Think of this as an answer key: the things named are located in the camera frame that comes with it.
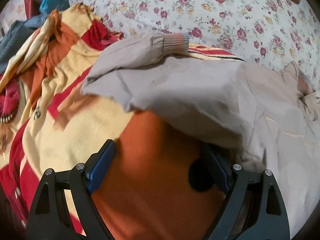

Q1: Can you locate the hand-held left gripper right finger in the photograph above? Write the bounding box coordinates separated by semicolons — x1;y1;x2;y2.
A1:
200;142;291;240

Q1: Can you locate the floral furniture cover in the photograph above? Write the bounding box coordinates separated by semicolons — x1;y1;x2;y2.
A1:
0;0;28;32

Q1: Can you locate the grey zip jacket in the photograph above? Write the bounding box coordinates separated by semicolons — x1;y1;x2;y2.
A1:
81;32;320;220

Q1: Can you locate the floral quilt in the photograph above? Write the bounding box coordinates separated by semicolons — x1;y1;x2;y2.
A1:
69;0;320;90

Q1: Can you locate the blue plastic bag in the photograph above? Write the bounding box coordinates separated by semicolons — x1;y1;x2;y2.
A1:
40;0;71;14

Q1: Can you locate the red orange printed blanket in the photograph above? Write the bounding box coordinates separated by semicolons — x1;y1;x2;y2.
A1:
0;2;247;240

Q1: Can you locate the grey-blue cloth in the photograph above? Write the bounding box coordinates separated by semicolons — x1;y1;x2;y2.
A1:
0;14;52;68

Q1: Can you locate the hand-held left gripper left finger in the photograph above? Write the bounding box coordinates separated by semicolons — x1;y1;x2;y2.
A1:
26;139;118;240

